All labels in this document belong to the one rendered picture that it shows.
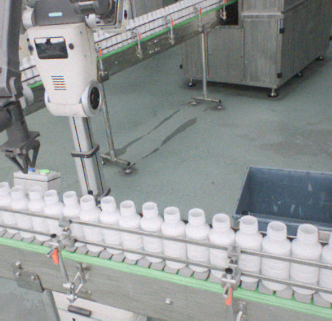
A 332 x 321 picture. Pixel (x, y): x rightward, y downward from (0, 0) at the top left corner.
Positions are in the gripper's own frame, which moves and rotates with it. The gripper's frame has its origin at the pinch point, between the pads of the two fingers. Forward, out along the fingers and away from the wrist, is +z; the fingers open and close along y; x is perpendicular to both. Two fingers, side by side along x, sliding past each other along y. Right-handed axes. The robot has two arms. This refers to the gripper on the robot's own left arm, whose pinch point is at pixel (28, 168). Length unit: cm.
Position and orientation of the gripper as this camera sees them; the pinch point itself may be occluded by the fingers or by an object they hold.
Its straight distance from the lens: 115.2
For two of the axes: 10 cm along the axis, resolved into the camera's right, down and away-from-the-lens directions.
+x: -9.0, -0.8, 4.3
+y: 4.1, -4.9, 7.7
